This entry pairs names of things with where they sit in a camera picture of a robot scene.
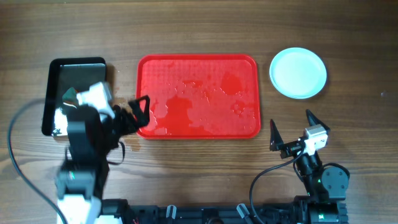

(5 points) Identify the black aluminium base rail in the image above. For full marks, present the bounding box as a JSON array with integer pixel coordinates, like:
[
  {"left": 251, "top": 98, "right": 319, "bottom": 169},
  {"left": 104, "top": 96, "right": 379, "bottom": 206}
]
[{"left": 102, "top": 202, "right": 348, "bottom": 224}]

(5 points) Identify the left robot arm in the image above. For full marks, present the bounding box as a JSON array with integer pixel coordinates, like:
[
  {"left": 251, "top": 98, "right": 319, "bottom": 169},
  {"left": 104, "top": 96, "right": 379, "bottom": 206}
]
[{"left": 55, "top": 96, "right": 150, "bottom": 223}]

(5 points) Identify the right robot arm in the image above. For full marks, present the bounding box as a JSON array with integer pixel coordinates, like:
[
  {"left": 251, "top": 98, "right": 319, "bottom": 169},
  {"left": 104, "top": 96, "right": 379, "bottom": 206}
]
[{"left": 270, "top": 110, "right": 350, "bottom": 224}]

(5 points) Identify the green orange sponge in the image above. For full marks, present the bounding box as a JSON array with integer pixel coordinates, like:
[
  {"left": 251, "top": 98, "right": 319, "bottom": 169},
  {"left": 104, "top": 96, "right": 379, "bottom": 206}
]
[{"left": 62, "top": 87, "right": 78, "bottom": 106}]

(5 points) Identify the black water tray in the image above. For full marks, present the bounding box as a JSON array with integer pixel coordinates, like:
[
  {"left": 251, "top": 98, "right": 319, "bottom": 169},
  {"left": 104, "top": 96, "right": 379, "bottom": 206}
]
[{"left": 41, "top": 57, "right": 106, "bottom": 136}]

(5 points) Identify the light blue plate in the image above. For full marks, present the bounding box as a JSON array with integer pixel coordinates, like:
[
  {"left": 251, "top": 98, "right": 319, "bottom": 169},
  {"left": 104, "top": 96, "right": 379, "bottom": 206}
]
[{"left": 269, "top": 47, "right": 327, "bottom": 100}]

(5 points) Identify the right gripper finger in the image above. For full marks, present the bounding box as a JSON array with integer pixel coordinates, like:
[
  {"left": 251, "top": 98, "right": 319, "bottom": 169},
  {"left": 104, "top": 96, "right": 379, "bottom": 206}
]
[
  {"left": 305, "top": 109, "right": 330, "bottom": 130},
  {"left": 269, "top": 119, "right": 284, "bottom": 151}
]

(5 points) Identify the red plastic tray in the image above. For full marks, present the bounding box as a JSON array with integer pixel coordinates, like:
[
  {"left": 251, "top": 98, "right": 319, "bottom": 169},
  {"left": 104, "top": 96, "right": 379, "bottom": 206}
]
[{"left": 136, "top": 54, "right": 261, "bottom": 139}]

